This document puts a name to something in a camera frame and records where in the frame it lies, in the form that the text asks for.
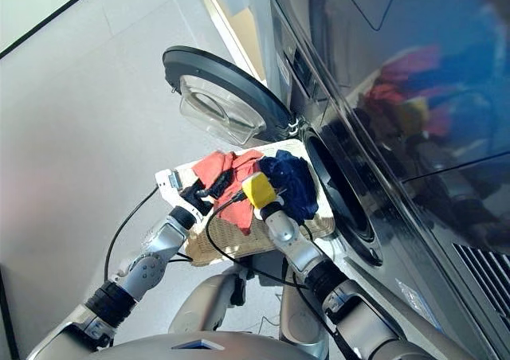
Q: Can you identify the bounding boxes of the white cabinet side panel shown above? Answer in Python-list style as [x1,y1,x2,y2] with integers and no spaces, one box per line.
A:
[246,0,282,98]

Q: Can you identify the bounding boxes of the round washing machine door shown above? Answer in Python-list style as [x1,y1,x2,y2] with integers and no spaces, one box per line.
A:
[162,45,296,146]

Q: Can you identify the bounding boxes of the blue energy label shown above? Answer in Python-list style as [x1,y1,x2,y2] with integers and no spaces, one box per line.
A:
[277,51,292,84]

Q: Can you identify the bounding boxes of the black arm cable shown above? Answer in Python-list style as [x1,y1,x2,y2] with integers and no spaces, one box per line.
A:
[104,184,160,285]
[205,190,359,360]

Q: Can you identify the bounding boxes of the coral red garment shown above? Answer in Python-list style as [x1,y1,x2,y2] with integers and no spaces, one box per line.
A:
[192,149,264,236]

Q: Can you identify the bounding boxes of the pale washer product sticker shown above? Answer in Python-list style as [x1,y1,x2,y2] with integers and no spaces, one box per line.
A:
[394,278,443,331]

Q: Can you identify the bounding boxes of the grey robot torso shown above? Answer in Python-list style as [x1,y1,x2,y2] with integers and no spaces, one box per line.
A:
[85,331,320,360]

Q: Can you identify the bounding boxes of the silver robot leg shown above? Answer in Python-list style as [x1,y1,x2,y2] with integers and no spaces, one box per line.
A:
[278,280,332,360]
[169,272,248,337]

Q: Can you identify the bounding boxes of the grey washing machine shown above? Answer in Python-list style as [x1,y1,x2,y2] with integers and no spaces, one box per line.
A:
[266,0,510,360]

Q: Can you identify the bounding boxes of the pale woven laundry basket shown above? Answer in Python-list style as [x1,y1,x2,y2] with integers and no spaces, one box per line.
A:
[154,139,336,266]

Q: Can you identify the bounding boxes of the navy blue garment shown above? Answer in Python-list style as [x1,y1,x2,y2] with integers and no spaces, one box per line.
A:
[257,149,320,221]

